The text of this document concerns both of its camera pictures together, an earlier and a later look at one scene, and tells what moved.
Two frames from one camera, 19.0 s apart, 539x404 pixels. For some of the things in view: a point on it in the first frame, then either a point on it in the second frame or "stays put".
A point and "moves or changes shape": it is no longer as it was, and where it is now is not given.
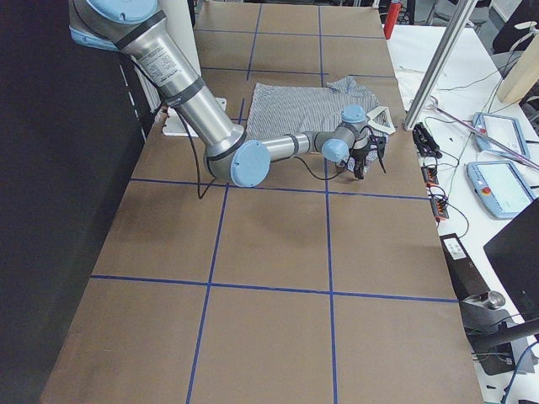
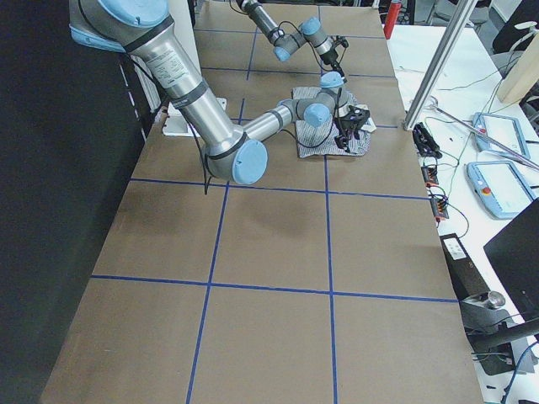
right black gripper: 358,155 to 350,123
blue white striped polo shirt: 282,110 moves or changes shape
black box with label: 466,276 stays put
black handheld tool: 424,142 stays put
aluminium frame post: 465,12 stays put
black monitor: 514,254 stays put
